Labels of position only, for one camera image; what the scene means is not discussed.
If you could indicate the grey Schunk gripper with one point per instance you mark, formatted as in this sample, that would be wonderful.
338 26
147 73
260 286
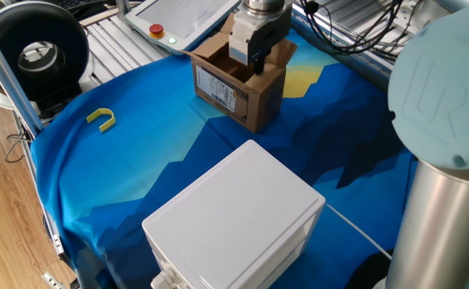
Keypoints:
240 44

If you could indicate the brown cardboard box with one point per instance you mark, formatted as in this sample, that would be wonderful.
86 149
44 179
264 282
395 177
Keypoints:
258 108

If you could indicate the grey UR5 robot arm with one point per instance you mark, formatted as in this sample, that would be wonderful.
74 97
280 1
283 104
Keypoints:
439 100

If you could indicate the white teach pendant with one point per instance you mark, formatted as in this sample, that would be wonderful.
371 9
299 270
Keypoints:
178 20

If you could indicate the white plastic drawer cabinet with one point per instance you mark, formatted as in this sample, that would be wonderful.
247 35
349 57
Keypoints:
234 216

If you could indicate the blue mountain print cloth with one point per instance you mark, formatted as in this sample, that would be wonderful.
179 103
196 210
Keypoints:
138 160

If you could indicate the yellow U-shaped piece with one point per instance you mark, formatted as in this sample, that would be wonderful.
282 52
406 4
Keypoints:
98 111

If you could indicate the white cylindrical device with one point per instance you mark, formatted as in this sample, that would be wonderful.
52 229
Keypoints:
431 7

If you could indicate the white zip tie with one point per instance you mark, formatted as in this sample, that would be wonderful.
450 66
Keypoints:
359 232

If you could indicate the black round fan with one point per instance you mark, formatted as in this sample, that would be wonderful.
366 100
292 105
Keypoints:
1 40

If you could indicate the aluminium table edge rail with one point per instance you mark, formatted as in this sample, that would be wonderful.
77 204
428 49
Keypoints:
359 66

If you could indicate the aluminium frame post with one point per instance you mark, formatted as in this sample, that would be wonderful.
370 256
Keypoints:
5 80

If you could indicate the metal bracket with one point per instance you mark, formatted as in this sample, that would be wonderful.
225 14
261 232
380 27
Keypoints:
51 280

